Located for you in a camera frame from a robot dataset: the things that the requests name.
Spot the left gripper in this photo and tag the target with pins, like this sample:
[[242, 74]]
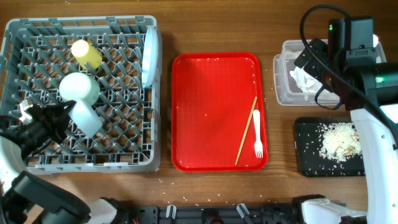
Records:
[[56, 122]]

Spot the light blue small bowl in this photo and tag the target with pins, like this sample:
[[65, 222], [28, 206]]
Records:
[[84, 116]]

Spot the green bowl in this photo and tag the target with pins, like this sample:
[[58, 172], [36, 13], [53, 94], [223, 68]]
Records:
[[79, 86]]

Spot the yellow plastic cup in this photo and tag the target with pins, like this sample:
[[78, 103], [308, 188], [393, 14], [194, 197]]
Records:
[[83, 52]]

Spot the light blue plate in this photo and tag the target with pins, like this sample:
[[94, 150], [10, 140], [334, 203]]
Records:
[[150, 57]]

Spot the wooden chopstick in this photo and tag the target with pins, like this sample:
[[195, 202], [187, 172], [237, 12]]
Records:
[[245, 130]]

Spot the white plastic fork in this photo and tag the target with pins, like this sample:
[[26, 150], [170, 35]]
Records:
[[258, 147]]

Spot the white napkin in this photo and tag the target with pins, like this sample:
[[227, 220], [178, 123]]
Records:
[[303, 83]]

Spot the rice and food scraps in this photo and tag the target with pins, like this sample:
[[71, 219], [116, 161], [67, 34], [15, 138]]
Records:
[[339, 141]]

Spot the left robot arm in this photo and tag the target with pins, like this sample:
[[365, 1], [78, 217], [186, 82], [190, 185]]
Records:
[[21, 190]]

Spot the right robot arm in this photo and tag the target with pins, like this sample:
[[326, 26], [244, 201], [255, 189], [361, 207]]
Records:
[[346, 65]]

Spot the grey dishwasher rack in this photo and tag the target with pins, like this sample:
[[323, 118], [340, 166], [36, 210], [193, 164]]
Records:
[[35, 57]]

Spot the red plastic tray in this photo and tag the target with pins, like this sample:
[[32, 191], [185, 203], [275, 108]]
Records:
[[212, 95]]

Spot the clear plastic bin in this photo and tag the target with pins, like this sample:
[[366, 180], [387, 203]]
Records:
[[283, 64]]

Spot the black tray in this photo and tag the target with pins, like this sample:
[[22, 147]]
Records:
[[307, 144]]

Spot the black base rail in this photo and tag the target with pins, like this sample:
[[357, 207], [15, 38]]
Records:
[[267, 213]]

